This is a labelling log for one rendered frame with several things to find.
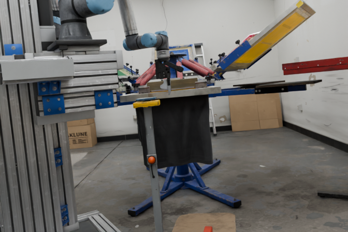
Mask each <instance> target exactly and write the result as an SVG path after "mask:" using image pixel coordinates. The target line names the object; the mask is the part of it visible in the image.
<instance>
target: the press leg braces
mask: <svg viewBox="0 0 348 232"><path fill-rule="evenodd" d="M188 166H189V168H190V170H191V171H192V173H193V175H194V177H195V179H196V181H197V182H198V184H199V186H197V187H198V188H200V189H202V190H204V189H207V188H209V187H207V186H206V185H205V184H204V182H203V180H202V178H201V176H200V174H199V173H198V172H200V171H202V170H204V169H203V168H201V167H200V166H199V165H198V164H197V163H189V164H188ZM175 168H176V166H173V167H167V169H166V171H165V172H163V173H165V174H167V177H166V179H165V182H164V185H163V187H162V190H160V192H161V193H165V192H167V191H169V190H170V188H168V187H169V185H170V182H171V179H172V176H173V173H174V171H175Z"/></svg>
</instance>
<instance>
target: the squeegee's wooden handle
mask: <svg viewBox="0 0 348 232"><path fill-rule="evenodd" d="M195 82H198V80H197V78H188V79H177V80H171V81H170V83H171V89H176V88H187V87H193V86H194V88H195ZM163 83H164V81H155V82H147V86H149V87H150V92H151V91H154V90H164V89H161V88H160V85H162V84H163Z"/></svg>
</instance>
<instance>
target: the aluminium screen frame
mask: <svg viewBox="0 0 348 232"><path fill-rule="evenodd" d="M217 93H222V92H221V86H207V87H206V88H199V89H188V90H177V91H171V93H170V95H168V91H166V92H155V93H144V94H139V92H138V93H131V94H127V95H122V96H120V102H121V103H122V102H133V101H136V99H138V98H147V97H157V99H162V98H173V97H183V96H195V95H206V94H217Z"/></svg>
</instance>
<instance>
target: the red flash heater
mask: <svg viewBox="0 0 348 232"><path fill-rule="evenodd" d="M346 69H348V56H347V57H338V58H332V59H323V60H313V61H304V62H294V63H285V64H282V70H283V74H284V75H294V74H306V73H317V72H324V71H335V70H346Z"/></svg>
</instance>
